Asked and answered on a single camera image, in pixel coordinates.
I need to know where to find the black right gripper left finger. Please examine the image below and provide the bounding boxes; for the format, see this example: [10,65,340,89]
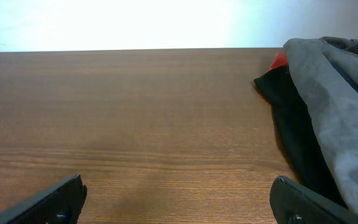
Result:
[0,174,87,224]

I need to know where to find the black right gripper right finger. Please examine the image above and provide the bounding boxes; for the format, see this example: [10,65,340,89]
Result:
[269,175,358,224]

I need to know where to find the grey shorts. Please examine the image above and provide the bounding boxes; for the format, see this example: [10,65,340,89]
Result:
[283,37,358,214]

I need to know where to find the black garment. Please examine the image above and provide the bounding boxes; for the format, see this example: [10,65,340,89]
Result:
[254,65,347,208]

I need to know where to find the red garment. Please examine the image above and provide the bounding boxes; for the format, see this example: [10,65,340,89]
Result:
[270,54,288,70]

